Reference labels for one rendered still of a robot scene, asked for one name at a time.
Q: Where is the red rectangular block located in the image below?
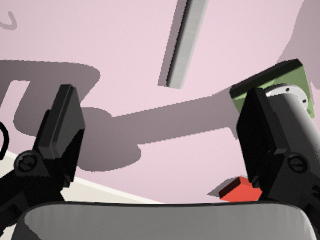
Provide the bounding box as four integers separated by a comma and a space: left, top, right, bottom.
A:
219, 176, 262, 202

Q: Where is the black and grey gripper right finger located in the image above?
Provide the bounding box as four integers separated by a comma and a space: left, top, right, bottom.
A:
236, 87, 320, 235

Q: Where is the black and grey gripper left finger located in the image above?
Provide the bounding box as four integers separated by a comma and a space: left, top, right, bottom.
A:
0, 84, 85, 237

